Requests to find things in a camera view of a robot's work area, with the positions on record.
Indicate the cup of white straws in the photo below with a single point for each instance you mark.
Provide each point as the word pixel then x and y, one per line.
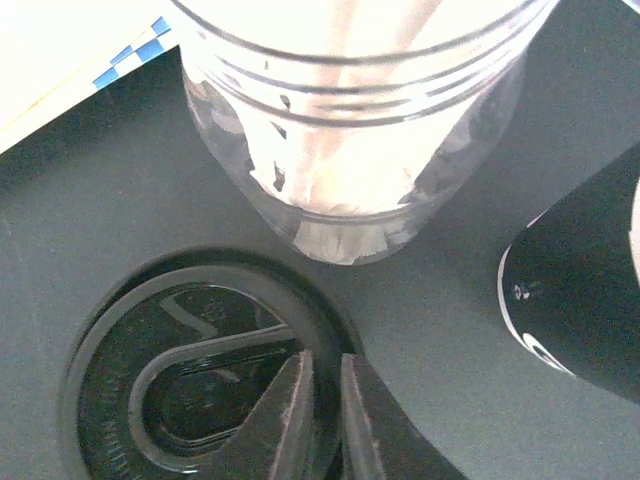
pixel 348 124

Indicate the stack of plain paper cups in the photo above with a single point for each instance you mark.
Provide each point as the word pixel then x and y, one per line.
pixel 568 284

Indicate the blue checkered paper bag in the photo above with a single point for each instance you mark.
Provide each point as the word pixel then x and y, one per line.
pixel 53 51

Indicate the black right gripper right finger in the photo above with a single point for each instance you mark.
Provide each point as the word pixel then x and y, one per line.
pixel 379 440

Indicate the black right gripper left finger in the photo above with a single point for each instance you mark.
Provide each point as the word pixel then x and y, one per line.
pixel 274 441

